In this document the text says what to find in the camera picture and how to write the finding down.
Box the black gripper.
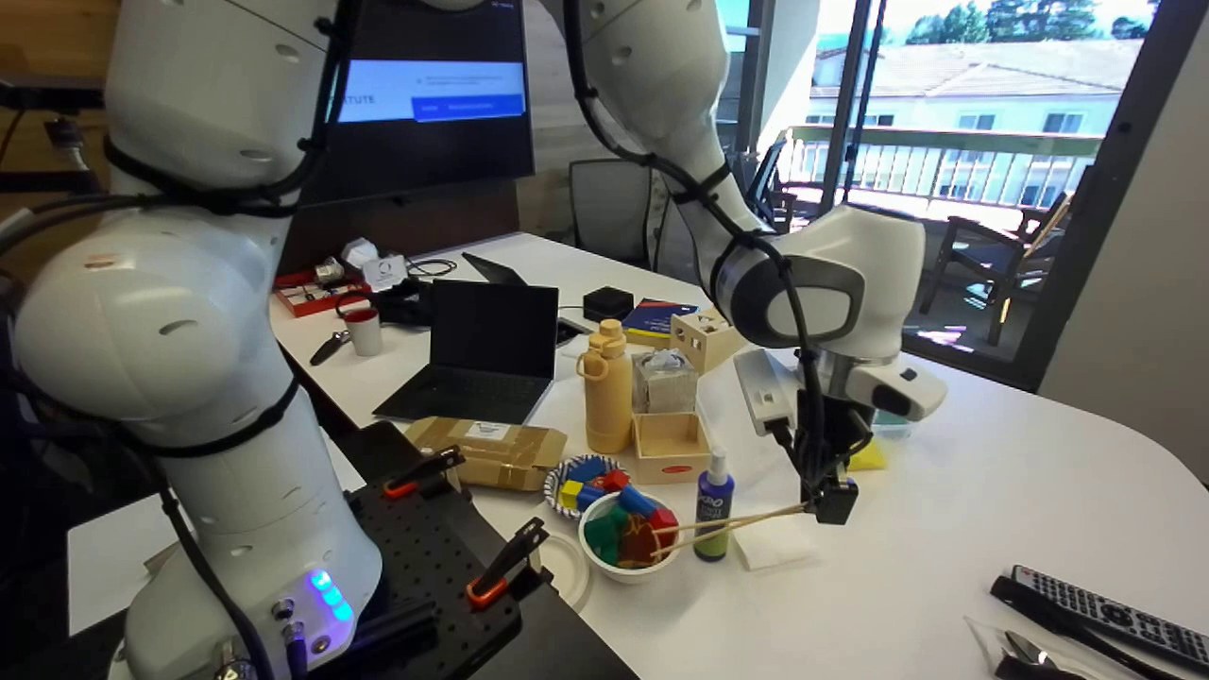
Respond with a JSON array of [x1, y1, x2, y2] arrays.
[[783, 359, 879, 529]]

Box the white bowl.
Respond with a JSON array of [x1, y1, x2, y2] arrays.
[[575, 487, 682, 584]]

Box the colourful bowl of toys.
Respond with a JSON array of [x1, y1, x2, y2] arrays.
[[539, 453, 636, 521]]

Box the small yellow object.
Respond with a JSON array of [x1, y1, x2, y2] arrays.
[[842, 433, 893, 475]]

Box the white paper napkin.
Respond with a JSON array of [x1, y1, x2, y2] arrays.
[[733, 515, 828, 575]]

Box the small blue spray bottle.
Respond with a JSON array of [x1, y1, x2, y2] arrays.
[[691, 453, 738, 567]]

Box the white adapter box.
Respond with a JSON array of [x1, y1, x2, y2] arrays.
[[733, 349, 799, 439]]

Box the small wooden tray box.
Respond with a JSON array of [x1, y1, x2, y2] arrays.
[[627, 408, 715, 487]]

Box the wooden shape sorter box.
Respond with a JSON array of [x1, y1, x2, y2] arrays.
[[667, 307, 749, 374]]

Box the clear plastic cup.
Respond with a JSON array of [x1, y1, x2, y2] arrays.
[[631, 349, 697, 414]]

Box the green wooden block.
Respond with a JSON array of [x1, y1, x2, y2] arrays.
[[587, 507, 636, 567]]

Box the tan water bottle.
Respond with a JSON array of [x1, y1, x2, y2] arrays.
[[575, 316, 638, 460]]

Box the blue book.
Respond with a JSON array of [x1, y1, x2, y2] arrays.
[[618, 297, 697, 352]]

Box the dark outdoor chair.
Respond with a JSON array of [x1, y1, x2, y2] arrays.
[[918, 194, 1073, 371]]

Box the black square box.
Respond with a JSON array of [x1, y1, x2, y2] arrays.
[[580, 284, 638, 324]]

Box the black remote control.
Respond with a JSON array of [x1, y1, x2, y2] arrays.
[[990, 562, 1209, 676]]

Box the black orange clamp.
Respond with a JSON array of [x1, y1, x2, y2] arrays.
[[376, 444, 468, 502], [459, 515, 554, 617]]

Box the brown cardboard package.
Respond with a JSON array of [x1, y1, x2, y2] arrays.
[[403, 414, 569, 497]]

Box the grey mesh office chair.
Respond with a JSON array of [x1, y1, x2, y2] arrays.
[[564, 155, 672, 268]]

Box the black open laptop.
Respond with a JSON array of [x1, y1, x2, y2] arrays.
[[371, 279, 564, 427]]

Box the white cup with red band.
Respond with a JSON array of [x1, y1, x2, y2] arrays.
[[337, 293, 385, 359]]

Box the black marker pen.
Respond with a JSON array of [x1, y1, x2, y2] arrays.
[[307, 327, 354, 371]]

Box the red tray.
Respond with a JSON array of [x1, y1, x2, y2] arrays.
[[270, 262, 371, 316]]

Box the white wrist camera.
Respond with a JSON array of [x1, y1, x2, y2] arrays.
[[852, 355, 948, 427]]

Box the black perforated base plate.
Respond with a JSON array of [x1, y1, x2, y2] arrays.
[[337, 419, 638, 680]]

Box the black wall monitor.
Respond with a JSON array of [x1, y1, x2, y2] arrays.
[[297, 0, 539, 211]]

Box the black camera stand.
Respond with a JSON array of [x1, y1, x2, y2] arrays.
[[0, 75, 114, 194]]

